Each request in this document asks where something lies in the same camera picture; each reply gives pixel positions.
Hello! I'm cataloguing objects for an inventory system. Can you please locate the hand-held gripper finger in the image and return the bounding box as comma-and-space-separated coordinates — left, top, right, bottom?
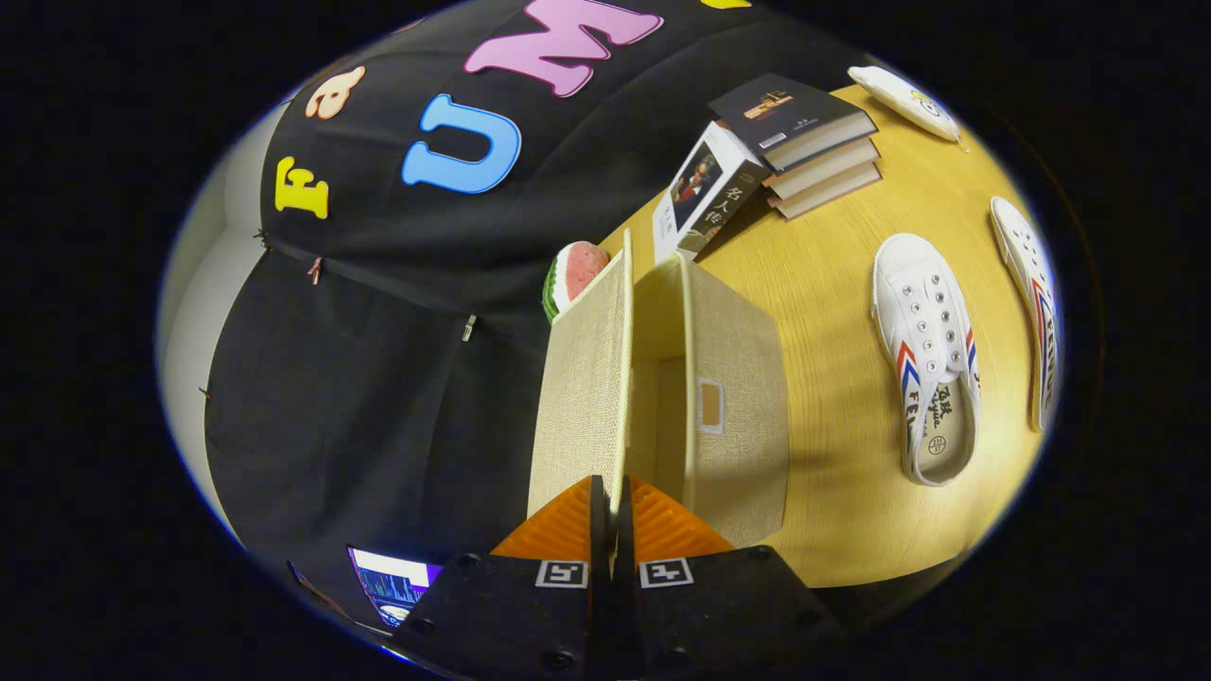
610, 476, 843, 681
393, 475, 611, 681

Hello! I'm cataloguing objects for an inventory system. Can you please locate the beige fabric storage box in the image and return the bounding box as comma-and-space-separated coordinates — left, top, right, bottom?
525, 227, 791, 550

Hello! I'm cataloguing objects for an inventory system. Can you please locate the white striped canvas shoe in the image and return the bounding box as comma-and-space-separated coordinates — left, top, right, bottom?
990, 196, 1061, 433
870, 233, 982, 488

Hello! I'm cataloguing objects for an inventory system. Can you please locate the computer monitor screen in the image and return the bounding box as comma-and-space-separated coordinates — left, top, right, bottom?
347, 546, 444, 630

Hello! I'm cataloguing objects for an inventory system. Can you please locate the watermelon slice plush toy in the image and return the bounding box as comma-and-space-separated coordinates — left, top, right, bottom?
541, 241, 611, 324

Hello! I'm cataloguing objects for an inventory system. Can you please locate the white portrait cover book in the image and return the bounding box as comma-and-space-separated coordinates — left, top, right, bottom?
651, 120, 772, 266

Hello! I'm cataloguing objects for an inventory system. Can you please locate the thick book under black book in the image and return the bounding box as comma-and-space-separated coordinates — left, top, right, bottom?
768, 161, 884, 221
762, 137, 883, 190

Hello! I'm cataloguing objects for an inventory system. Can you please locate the black cover book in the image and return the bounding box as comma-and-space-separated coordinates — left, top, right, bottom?
708, 74, 879, 173

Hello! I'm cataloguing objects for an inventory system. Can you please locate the white plush pouch with face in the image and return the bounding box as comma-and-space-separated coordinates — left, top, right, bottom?
847, 64, 968, 148

